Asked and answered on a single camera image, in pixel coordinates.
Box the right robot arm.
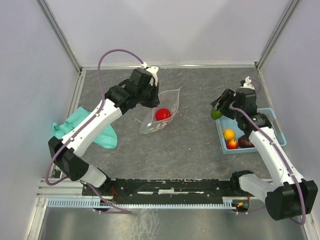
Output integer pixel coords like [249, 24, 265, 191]
[211, 88, 318, 225]

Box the green mango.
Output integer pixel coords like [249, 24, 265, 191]
[210, 109, 222, 120]

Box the red yellow peach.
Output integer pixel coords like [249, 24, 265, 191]
[225, 138, 239, 150]

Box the teal cloth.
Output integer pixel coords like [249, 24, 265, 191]
[51, 106, 118, 149]

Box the red apple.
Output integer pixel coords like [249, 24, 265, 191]
[155, 108, 172, 121]

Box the yellow lemon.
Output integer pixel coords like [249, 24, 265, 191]
[223, 128, 236, 141]

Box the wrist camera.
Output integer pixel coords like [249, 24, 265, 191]
[140, 62, 159, 82]
[240, 76, 256, 90]

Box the clear dotted zip bag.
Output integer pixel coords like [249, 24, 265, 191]
[139, 87, 181, 134]

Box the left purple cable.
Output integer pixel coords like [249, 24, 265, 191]
[46, 49, 145, 215]

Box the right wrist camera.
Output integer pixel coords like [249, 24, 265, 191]
[240, 76, 256, 90]

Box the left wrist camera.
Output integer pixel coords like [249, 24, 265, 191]
[140, 62, 159, 82]

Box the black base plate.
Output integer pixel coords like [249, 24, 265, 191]
[82, 178, 249, 205]

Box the blue plastic basket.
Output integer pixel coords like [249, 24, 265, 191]
[215, 108, 287, 155]

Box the dark purple fruit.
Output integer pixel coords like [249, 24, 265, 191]
[238, 135, 255, 148]

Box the blue cable duct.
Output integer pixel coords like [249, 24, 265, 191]
[46, 197, 237, 208]

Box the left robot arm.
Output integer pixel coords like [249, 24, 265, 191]
[48, 66, 160, 195]

